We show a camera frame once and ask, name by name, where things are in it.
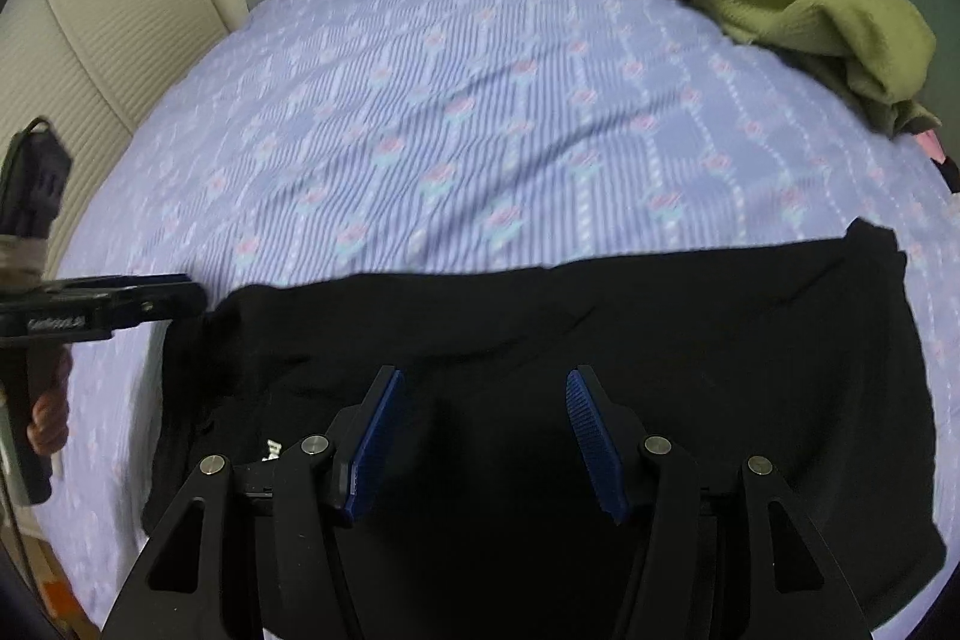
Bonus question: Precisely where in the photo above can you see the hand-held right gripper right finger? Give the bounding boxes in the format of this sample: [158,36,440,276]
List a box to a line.
[565,365,871,640]

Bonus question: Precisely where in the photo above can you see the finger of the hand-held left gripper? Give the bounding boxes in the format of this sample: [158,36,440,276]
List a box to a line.
[112,272,209,332]

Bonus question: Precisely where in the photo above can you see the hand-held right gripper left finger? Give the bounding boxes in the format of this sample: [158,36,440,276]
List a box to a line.
[100,365,407,640]

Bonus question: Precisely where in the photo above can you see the black pants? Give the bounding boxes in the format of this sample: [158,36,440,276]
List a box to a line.
[141,218,948,640]

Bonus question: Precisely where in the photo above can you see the person's left hand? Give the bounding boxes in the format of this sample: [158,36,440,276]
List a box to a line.
[26,344,74,462]

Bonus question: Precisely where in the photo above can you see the white ribbed wardrobe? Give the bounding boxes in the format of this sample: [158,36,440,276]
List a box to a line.
[0,0,250,281]

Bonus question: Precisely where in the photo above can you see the purple floral printed bed sheet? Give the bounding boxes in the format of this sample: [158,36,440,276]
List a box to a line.
[31,0,960,635]

